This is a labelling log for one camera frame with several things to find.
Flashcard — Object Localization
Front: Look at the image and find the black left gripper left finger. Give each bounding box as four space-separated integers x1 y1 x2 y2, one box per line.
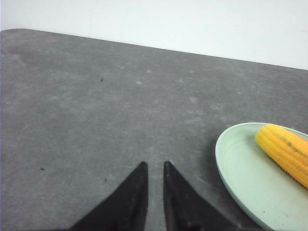
70 161 148 231

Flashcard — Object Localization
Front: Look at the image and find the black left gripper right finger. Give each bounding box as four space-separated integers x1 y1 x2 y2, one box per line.
163 161 238 231

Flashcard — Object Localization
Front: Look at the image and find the grey table mat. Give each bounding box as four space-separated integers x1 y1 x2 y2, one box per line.
0 29 308 231

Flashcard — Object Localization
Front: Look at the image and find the yellow corn cob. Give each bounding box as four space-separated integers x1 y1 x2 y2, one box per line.
255 124 308 188

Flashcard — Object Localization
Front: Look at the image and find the pale green plate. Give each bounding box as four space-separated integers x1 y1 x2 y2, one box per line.
215 122 308 231

